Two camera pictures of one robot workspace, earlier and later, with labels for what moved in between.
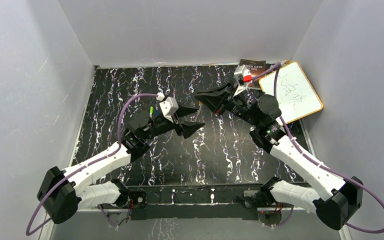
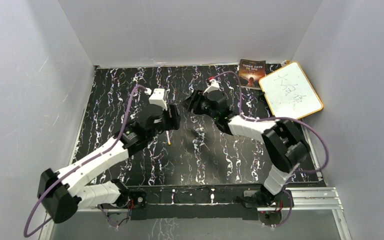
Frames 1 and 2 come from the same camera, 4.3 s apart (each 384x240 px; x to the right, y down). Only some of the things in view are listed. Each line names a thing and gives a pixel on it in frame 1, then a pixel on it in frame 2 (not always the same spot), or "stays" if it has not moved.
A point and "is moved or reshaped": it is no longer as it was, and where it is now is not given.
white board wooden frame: [297, 96] stays
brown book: [255, 67] stays
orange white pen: [199, 109] is moved or reshaped
